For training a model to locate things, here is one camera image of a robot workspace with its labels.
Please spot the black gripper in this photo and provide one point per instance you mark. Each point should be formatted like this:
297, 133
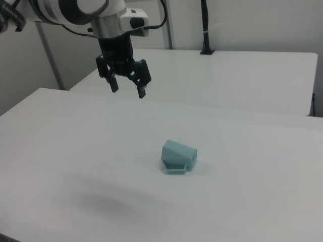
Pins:
114, 50

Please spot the teal faceted plastic cup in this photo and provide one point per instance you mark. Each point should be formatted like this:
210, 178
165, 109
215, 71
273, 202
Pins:
176, 151

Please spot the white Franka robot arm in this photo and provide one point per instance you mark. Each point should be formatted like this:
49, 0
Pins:
108, 7

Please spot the grey aluminium frame post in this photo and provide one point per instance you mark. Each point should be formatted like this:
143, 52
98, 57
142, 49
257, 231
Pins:
51, 58
167, 30

